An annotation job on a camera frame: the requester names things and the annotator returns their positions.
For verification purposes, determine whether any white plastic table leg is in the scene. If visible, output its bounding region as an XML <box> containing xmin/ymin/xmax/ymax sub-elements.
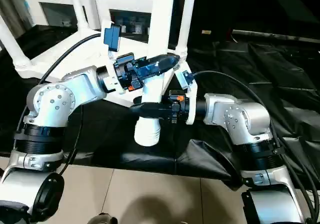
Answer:
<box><xmin>0</xmin><ymin>16</ymin><xmax>31</xmax><ymax>79</ymax></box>
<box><xmin>133</xmin><ymin>0</ymin><xmax>176</xmax><ymax>148</ymax></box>
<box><xmin>68</xmin><ymin>0</ymin><xmax>93</xmax><ymax>33</ymax></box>
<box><xmin>174</xmin><ymin>0</ymin><xmax>199</xmax><ymax>60</ymax></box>

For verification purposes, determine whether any white plastic table top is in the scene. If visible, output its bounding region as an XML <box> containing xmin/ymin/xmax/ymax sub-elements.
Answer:
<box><xmin>14</xmin><ymin>26</ymin><xmax>189</xmax><ymax>109</ymax></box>

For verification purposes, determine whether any blue upright panel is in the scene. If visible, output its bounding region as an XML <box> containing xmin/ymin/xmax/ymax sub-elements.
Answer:
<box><xmin>172</xmin><ymin>0</ymin><xmax>181</xmax><ymax>45</ymax></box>

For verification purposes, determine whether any black mat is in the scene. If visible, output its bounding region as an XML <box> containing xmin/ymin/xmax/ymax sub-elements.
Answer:
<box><xmin>0</xmin><ymin>23</ymin><xmax>320</xmax><ymax>191</ymax></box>

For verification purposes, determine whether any dark metal bar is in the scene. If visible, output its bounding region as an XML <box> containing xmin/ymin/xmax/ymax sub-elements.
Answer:
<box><xmin>231</xmin><ymin>28</ymin><xmax>320</xmax><ymax>44</ymax></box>

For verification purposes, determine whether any grey curtain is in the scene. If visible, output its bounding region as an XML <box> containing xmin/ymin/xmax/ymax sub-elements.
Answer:
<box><xmin>0</xmin><ymin>0</ymin><xmax>35</xmax><ymax>40</ymax></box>

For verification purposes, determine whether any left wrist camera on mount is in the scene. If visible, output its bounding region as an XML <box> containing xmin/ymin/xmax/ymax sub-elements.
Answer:
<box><xmin>100</xmin><ymin>19</ymin><xmax>126</xmax><ymax>95</ymax></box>

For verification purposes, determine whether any black left camera cable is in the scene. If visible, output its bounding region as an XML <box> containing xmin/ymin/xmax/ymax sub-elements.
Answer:
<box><xmin>14</xmin><ymin>32</ymin><xmax>104</xmax><ymax>145</ymax></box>

